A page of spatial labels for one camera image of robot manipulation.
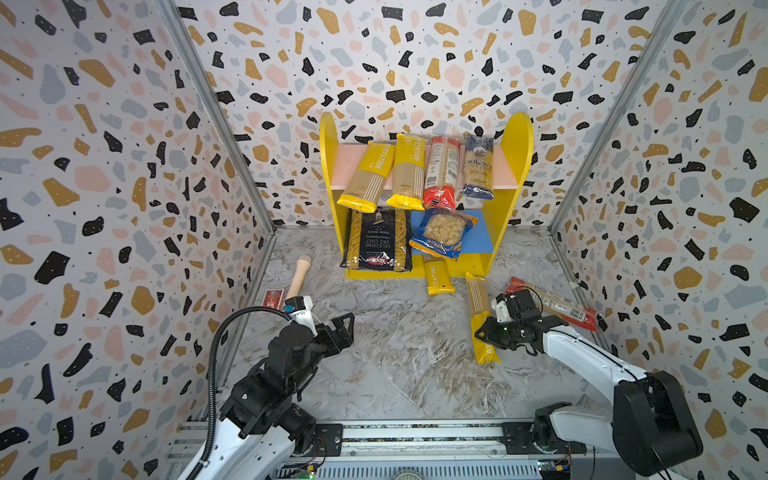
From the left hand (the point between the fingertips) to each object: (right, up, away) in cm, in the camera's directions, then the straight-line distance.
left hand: (342, 317), depth 69 cm
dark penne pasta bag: (+6, +19, +23) cm, 30 cm away
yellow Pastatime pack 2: (+37, -1, +22) cm, 43 cm away
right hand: (+35, -7, +17) cm, 39 cm away
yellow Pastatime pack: (+26, +7, +34) cm, 43 cm away
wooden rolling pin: (-22, +11, +37) cm, 44 cm away
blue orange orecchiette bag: (+26, +22, +25) cm, 43 cm away
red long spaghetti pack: (+63, -2, +26) cm, 68 cm away
